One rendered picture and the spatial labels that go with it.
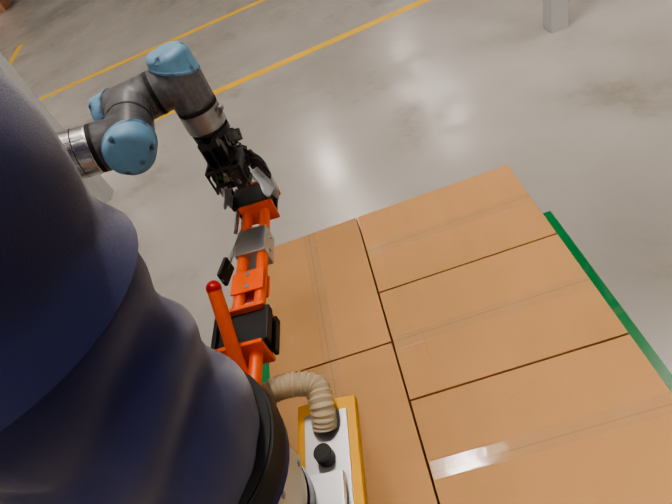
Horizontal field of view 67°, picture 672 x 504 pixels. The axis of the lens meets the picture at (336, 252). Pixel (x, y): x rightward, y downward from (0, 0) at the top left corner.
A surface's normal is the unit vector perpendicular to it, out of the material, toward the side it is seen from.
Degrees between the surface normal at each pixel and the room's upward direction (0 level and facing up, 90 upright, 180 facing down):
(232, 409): 87
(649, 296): 0
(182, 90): 90
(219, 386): 77
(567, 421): 0
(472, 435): 0
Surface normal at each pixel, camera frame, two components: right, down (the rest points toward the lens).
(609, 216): -0.31, -0.66
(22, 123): 0.88, -0.47
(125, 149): 0.32, 0.61
